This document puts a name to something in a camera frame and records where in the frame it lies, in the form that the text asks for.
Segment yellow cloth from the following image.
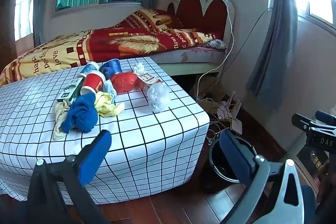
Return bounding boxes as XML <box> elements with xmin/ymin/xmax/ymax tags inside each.
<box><xmin>94</xmin><ymin>91</ymin><xmax>126</xmax><ymax>118</ymax></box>

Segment red paper cup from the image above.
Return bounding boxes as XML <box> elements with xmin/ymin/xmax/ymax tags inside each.
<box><xmin>80</xmin><ymin>70</ymin><xmax>106</xmax><ymax>96</ymax></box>

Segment red white bed headboard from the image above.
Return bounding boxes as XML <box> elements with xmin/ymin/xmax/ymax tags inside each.
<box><xmin>167</xmin><ymin>0</ymin><xmax>235</xmax><ymax>42</ymax></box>

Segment red white snack wrapper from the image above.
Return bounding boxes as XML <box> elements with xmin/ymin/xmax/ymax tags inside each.
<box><xmin>136</xmin><ymin>72</ymin><xmax>162</xmax><ymax>90</ymax></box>

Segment white cable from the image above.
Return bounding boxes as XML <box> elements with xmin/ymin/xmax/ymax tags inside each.
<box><xmin>197</xmin><ymin>0</ymin><xmax>236</xmax><ymax>102</ymax></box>

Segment white router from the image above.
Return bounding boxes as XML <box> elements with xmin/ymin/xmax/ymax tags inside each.
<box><xmin>228</xmin><ymin>99</ymin><xmax>244</xmax><ymax>136</ymax></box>

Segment clear plastic bag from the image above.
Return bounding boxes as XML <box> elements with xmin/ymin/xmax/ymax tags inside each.
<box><xmin>146</xmin><ymin>82</ymin><xmax>172</xmax><ymax>113</ymax></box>

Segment tangled white cables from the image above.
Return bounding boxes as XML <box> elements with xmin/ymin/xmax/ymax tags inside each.
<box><xmin>206</xmin><ymin>119</ymin><xmax>233</xmax><ymax>146</ymax></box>

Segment grey stained mattress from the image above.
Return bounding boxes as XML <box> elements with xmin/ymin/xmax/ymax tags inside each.
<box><xmin>152</xmin><ymin>46</ymin><xmax>228</xmax><ymax>65</ymax></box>

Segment white tissue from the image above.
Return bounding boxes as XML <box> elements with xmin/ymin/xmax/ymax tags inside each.
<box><xmin>133</xmin><ymin>62</ymin><xmax>146</xmax><ymax>75</ymax></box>

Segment red yellow printed blanket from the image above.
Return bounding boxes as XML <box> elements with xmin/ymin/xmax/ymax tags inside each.
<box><xmin>0</xmin><ymin>9</ymin><xmax>221</xmax><ymax>86</ymax></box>

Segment blue cloth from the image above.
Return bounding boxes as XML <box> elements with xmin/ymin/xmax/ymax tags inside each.
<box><xmin>61</xmin><ymin>93</ymin><xmax>99</xmax><ymax>135</ymax></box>

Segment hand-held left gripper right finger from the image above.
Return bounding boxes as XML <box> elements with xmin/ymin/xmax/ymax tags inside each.
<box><xmin>219</xmin><ymin>130</ymin><xmax>315</xmax><ymax>224</ymax></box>

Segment black plastic bin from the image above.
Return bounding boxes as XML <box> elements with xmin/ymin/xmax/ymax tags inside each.
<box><xmin>208</xmin><ymin>135</ymin><xmax>259</xmax><ymax>194</ymax></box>

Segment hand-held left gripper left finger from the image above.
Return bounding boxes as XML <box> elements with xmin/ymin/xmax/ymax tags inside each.
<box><xmin>26</xmin><ymin>130</ymin><xmax>113</xmax><ymax>224</ymax></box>

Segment white checked tablecloth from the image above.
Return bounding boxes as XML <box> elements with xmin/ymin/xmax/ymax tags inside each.
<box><xmin>0</xmin><ymin>56</ymin><xmax>210</xmax><ymax>205</ymax></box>

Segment blue white patterned paper cup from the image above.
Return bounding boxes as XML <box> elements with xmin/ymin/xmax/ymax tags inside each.
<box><xmin>79</xmin><ymin>61</ymin><xmax>101</xmax><ymax>79</ymax></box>

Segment person's right hand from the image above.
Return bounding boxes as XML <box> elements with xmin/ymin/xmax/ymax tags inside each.
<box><xmin>316</xmin><ymin>161</ymin><xmax>336</xmax><ymax>204</ymax></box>

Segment bright narrow window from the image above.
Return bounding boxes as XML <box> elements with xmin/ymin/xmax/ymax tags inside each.
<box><xmin>13</xmin><ymin>0</ymin><xmax>36</xmax><ymax>41</ymax></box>

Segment beige cloth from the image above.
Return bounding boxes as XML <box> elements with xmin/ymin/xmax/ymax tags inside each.
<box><xmin>52</xmin><ymin>99</ymin><xmax>71</xmax><ymax>141</ymax></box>

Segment red plastic bag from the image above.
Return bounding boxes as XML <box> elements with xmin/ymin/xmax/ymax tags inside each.
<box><xmin>110</xmin><ymin>72</ymin><xmax>138</xmax><ymax>94</ymax></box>

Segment floral pillow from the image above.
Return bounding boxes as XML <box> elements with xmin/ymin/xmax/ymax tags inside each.
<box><xmin>207</xmin><ymin>40</ymin><xmax>228</xmax><ymax>50</ymax></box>

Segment green cardboard box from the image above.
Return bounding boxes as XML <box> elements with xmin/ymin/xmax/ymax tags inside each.
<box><xmin>57</xmin><ymin>77</ymin><xmax>84</xmax><ymax>105</ymax></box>

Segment white bed frame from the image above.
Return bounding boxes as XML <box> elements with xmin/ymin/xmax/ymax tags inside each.
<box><xmin>157</xmin><ymin>62</ymin><xmax>227</xmax><ymax>88</ymax></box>

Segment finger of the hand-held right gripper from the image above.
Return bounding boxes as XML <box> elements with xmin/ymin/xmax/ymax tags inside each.
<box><xmin>292</xmin><ymin>113</ymin><xmax>317</xmax><ymax>133</ymax></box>
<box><xmin>316</xmin><ymin>110</ymin><xmax>336</xmax><ymax>124</ymax></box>

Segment tied grey curtain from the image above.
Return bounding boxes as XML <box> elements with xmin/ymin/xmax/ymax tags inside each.
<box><xmin>246</xmin><ymin>0</ymin><xmax>299</xmax><ymax>112</ymax></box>

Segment light blue plastic bag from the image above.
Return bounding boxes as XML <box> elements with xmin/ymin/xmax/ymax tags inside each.
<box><xmin>102</xmin><ymin>79</ymin><xmax>118</xmax><ymax>101</ymax></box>

